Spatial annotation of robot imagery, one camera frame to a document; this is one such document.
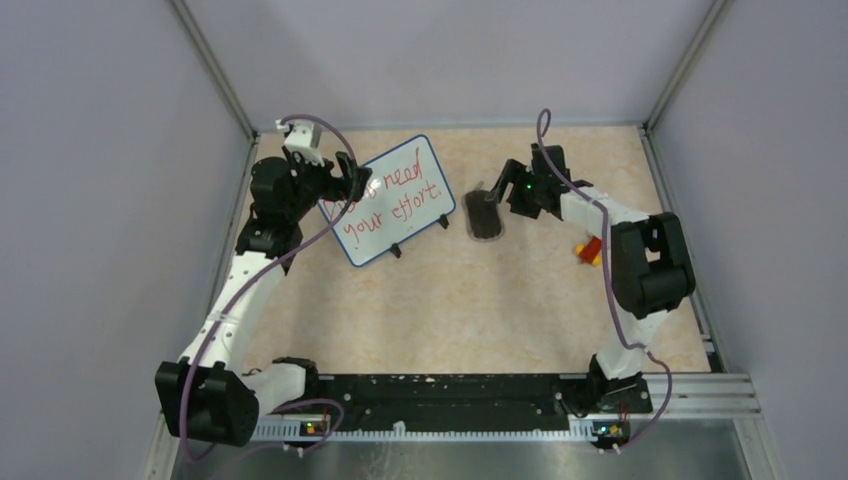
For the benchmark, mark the right aluminium frame post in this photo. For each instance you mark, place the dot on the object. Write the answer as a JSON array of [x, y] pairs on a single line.
[[715, 14]]

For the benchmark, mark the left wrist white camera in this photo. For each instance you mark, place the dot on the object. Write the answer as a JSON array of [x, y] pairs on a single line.
[[301, 141]]

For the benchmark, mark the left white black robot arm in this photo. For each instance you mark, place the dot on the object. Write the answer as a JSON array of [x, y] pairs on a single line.
[[207, 395]]

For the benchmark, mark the left aluminium frame post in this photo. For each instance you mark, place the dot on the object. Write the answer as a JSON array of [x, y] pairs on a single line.
[[212, 67]]

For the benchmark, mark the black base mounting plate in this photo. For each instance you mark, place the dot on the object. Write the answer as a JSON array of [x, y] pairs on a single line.
[[475, 403]]

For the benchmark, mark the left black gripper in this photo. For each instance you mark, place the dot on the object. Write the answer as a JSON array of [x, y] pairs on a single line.
[[335, 185]]

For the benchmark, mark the aluminium frame post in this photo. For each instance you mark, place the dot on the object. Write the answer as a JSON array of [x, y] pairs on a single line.
[[715, 14], [212, 67]]

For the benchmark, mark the aluminium front rail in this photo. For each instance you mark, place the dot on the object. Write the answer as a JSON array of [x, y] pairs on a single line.
[[703, 426]]

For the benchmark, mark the blue framed small whiteboard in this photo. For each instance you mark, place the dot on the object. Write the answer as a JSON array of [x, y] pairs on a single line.
[[406, 193]]

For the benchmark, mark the grey oval whiteboard eraser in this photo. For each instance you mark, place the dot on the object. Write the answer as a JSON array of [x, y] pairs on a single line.
[[483, 220]]

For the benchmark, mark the red yellow green toy bricks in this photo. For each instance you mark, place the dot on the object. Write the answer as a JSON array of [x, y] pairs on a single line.
[[590, 252]]

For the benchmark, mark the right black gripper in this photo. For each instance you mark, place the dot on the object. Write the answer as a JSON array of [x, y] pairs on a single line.
[[515, 173]]

